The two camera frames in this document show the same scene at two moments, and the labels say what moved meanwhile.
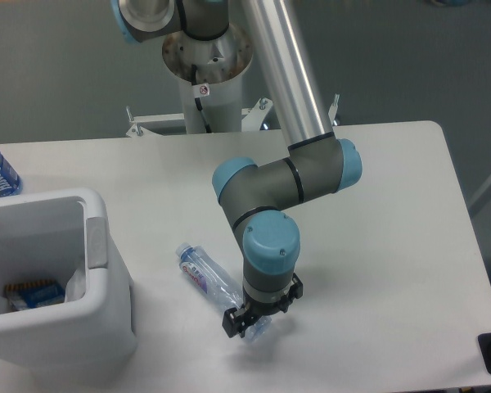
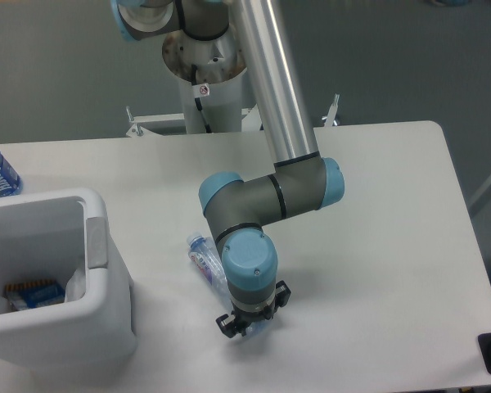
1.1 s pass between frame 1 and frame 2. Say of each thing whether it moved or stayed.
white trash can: stayed
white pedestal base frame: stayed
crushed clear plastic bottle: moved
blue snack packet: stayed
